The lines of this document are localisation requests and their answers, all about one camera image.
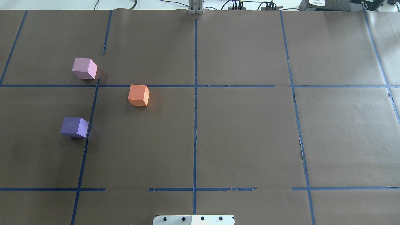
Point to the black control box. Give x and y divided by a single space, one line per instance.
325 5

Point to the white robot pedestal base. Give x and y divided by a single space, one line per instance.
194 220

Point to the orange foam cube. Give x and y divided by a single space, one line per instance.
138 95

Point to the light pink foam cube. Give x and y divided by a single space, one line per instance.
84 68

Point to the black power strip left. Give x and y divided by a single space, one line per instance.
236 8

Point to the black power strip right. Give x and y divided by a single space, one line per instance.
271 8

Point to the dark purple foam cube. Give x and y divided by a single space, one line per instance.
74 127

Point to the black power strip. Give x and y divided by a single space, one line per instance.
236 8
271 8

